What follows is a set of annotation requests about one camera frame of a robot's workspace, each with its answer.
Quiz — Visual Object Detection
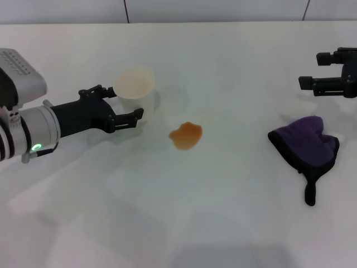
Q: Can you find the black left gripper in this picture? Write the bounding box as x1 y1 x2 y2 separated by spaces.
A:
51 83 145 138

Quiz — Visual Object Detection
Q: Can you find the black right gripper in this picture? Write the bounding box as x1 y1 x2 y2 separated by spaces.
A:
298 47 357 99

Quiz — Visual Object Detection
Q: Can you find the white paper cup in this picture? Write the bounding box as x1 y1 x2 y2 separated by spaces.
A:
114 65 156 121

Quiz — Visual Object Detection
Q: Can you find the purple rag with black trim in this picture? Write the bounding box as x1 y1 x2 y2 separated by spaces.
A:
267 115 341 207

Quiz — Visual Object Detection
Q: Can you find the brown liquid stain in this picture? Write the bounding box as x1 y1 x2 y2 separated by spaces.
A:
168 121 203 151

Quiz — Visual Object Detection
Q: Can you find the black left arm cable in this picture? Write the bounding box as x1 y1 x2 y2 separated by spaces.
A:
22 141 59 165

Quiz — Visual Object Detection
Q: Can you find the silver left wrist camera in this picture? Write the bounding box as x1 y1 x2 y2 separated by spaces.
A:
0 48 47 108

